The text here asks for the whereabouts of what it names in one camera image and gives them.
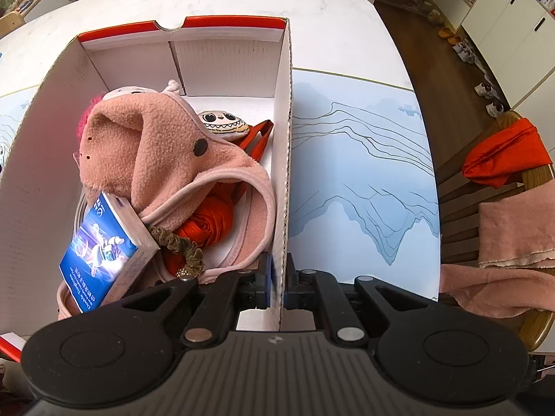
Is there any white red cardboard box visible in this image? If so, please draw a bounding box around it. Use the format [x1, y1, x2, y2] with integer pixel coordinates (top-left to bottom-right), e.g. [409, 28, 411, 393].
[1, 16, 292, 337]

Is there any olive green scrunchie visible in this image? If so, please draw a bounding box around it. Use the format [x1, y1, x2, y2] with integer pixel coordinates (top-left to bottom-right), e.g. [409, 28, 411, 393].
[148, 226, 204, 280]

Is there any blue mountain print mat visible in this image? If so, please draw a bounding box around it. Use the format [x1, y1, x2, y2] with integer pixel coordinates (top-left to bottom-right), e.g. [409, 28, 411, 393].
[288, 70, 440, 298]

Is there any owl face plush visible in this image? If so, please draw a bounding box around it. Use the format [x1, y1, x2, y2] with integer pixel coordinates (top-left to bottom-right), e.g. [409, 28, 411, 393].
[198, 111, 250, 141]

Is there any pink fleece hat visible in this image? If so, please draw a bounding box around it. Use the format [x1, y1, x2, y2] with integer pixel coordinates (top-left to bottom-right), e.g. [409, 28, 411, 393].
[57, 87, 276, 317]

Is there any wooden chair with clothes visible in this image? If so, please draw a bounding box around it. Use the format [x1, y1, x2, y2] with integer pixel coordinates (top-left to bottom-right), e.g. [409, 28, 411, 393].
[436, 111, 554, 351]

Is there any pink scarf on chair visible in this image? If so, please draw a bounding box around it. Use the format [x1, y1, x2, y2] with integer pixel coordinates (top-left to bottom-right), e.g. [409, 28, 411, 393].
[440, 180, 554, 318]

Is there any red fuzzy plush toy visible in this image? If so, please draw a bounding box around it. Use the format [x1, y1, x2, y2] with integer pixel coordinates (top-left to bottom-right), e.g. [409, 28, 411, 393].
[76, 94, 103, 140]

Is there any red cloth on chair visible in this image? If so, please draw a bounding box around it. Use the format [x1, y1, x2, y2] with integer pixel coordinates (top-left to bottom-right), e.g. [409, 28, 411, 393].
[462, 118, 552, 189]

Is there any white cabinet row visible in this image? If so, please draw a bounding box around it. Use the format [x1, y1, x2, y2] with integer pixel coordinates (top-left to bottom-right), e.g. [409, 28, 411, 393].
[433, 0, 554, 154]

